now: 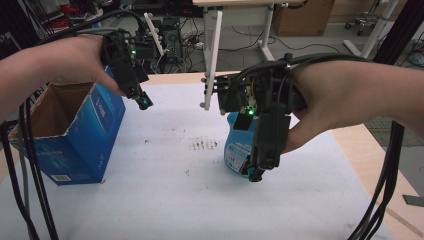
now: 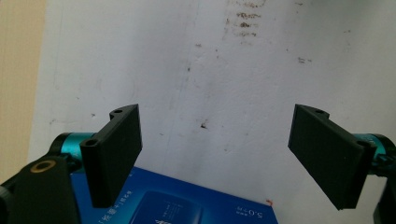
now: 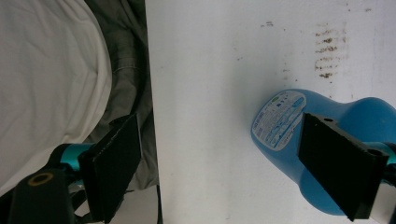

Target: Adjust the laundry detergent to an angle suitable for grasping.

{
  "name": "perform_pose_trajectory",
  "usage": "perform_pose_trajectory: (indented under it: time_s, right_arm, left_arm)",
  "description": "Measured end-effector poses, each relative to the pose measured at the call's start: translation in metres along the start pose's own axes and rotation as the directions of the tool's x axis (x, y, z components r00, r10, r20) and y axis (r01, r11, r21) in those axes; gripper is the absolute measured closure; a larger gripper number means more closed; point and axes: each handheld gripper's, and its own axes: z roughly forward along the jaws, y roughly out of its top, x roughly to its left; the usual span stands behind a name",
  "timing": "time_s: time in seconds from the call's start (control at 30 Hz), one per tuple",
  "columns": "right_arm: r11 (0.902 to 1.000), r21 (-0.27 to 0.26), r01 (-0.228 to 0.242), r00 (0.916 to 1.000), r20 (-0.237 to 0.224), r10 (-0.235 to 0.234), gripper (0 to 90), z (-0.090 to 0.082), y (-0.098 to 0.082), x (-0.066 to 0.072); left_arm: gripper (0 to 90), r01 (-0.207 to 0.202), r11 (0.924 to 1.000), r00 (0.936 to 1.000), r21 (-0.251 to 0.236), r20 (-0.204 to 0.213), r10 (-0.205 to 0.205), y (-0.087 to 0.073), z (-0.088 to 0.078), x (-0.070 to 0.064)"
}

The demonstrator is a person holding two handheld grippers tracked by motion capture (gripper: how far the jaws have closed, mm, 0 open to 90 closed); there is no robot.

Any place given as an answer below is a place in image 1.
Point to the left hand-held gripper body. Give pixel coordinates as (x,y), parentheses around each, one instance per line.
(121,63)

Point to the white desk with wooden top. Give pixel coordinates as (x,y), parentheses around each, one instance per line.
(213,36)

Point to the white stand leg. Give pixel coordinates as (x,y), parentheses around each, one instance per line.
(376,33)

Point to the person's left hand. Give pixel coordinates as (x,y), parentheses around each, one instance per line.
(80,60)

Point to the black post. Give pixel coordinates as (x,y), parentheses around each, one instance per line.
(400,33)

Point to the small blue packet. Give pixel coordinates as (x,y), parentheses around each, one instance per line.
(238,150)

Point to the person's right hand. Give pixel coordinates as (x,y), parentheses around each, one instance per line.
(316,96)

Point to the computer tower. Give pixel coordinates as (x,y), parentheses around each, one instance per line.
(170,36)

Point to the office chair base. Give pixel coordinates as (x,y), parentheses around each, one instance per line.
(361,20)

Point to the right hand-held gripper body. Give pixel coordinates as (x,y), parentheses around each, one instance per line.
(270,133)

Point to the blue cardboard box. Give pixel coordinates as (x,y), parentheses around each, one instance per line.
(86,140)

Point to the brown cardboard box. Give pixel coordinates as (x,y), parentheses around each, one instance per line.
(300,20)

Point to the dark flat piece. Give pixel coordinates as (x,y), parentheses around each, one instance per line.
(414,200)

